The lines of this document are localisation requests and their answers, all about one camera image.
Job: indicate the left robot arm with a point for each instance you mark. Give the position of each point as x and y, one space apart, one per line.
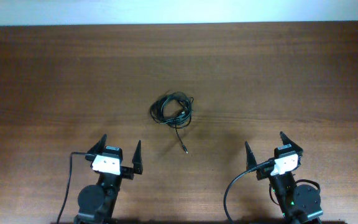
96 202

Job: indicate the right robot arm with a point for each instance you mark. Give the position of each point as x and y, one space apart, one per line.
299 200

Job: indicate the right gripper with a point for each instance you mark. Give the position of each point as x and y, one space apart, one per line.
286 142

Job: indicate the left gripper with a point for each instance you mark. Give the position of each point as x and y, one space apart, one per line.
128 172

